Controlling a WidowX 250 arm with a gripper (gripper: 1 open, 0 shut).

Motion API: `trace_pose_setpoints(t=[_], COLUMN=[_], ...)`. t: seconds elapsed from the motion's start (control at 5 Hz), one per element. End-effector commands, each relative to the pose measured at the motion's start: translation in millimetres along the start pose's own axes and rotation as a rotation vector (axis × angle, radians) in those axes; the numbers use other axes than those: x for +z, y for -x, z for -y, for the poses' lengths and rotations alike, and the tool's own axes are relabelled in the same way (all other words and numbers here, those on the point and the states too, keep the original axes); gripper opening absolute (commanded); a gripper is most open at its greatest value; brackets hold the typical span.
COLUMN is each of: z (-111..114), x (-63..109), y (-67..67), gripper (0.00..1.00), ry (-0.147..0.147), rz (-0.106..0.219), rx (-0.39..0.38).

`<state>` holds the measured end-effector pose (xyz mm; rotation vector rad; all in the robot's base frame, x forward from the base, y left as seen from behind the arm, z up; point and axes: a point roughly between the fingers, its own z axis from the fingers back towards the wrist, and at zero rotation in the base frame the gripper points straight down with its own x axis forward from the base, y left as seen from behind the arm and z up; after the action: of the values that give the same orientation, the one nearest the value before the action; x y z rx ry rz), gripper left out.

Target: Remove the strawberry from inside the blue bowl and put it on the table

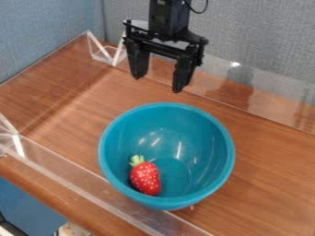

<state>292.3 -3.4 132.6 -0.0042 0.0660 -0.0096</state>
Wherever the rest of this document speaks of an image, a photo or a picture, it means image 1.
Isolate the black cable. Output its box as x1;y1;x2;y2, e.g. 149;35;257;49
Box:
181;0;209;15

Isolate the clear acrylic barrier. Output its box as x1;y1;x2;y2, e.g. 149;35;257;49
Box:
86;30;315;135
0;113;213;236

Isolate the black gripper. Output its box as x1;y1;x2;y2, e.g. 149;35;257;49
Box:
122;19;208;93

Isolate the red toy strawberry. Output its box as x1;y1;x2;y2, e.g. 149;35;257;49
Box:
129;155;161;196

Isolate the clear acrylic front barrier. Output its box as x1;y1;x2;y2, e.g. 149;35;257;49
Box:
0;113;213;236

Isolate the clear acrylic back barrier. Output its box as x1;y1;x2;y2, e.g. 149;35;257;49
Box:
86;30;315;135

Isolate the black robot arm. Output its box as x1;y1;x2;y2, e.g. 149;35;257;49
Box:
122;0;208;93

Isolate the blue plastic bowl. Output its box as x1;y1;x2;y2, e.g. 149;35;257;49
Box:
98;102;236;210

